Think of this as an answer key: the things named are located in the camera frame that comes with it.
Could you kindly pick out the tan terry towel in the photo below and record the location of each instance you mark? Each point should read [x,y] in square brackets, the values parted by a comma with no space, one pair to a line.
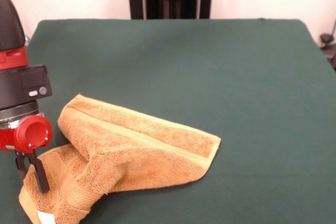
[147,155]

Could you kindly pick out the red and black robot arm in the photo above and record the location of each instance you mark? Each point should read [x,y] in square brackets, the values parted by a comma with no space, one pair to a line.
[15,87]

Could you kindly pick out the dark green table cloth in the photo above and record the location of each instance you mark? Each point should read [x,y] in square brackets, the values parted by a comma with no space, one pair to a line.
[183,77]

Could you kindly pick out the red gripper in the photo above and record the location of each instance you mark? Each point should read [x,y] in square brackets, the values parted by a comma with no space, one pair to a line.
[26,137]

